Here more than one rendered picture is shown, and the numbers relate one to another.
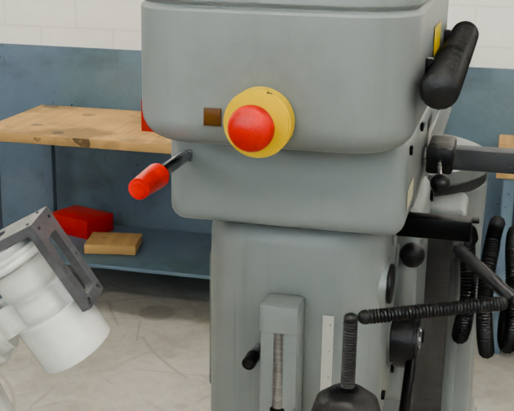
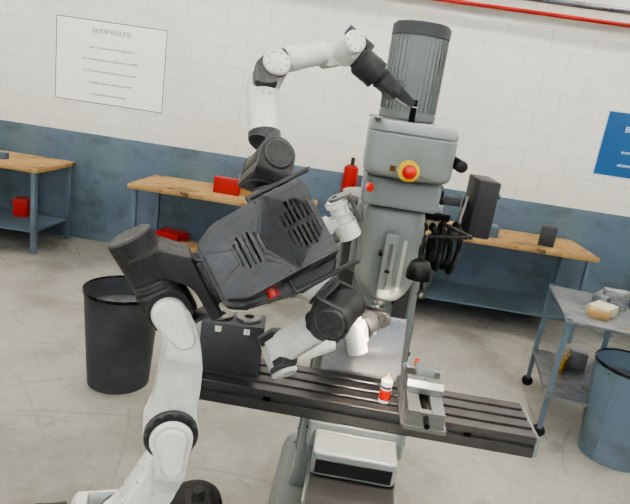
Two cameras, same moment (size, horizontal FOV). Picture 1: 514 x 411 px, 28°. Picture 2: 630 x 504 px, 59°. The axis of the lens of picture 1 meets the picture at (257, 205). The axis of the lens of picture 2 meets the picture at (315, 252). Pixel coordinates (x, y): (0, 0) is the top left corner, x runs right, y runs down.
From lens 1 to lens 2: 0.83 m
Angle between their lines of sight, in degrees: 10
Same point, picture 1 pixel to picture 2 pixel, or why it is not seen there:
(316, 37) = (429, 146)
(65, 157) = (165, 202)
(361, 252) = (419, 220)
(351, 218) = (422, 207)
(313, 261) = (403, 221)
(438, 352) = not seen: hidden behind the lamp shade
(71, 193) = (166, 221)
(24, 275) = (343, 209)
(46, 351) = (346, 233)
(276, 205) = (397, 201)
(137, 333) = not seen: hidden behind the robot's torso
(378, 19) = (448, 143)
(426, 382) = not seen: hidden behind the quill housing
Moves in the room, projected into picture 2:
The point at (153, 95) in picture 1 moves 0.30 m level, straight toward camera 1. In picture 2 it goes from (372, 159) to (415, 177)
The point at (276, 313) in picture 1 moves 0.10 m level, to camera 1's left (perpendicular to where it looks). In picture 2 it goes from (392, 237) to (361, 234)
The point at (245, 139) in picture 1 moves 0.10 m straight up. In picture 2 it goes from (408, 175) to (415, 138)
